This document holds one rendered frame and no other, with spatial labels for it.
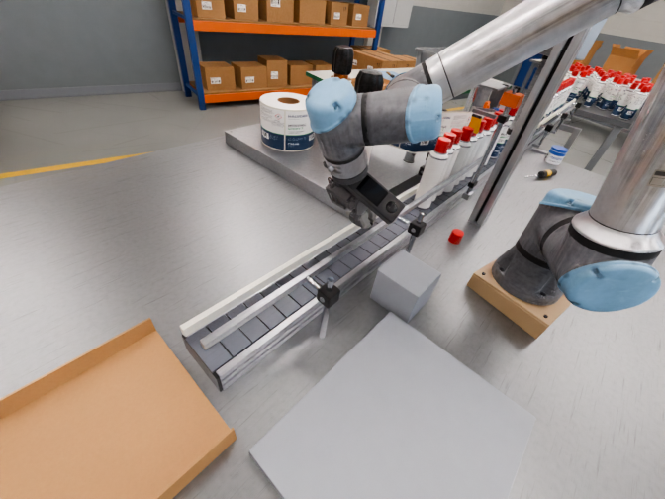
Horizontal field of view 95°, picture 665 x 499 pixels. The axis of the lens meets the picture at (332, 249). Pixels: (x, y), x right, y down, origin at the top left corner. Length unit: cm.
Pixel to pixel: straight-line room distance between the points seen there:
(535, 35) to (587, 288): 38
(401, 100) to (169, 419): 58
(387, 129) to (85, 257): 71
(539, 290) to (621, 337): 24
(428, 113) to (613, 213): 30
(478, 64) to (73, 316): 83
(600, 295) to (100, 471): 77
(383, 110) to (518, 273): 48
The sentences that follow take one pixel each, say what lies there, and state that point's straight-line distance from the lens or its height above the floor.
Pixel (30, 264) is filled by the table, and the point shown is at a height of 83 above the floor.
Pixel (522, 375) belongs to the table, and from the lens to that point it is 74.
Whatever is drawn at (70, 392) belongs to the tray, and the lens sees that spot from 66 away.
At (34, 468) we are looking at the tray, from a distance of 63.
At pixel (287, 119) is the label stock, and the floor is 99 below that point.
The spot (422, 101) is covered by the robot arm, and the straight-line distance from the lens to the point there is 47.
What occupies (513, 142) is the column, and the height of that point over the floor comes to 110.
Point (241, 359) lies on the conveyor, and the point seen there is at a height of 88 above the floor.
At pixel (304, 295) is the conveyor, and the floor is 88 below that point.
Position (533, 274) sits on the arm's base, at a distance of 78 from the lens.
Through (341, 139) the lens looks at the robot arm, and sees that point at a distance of 49.
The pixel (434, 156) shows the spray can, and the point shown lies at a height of 104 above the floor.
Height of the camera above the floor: 136
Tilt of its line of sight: 41 degrees down
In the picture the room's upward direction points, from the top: 8 degrees clockwise
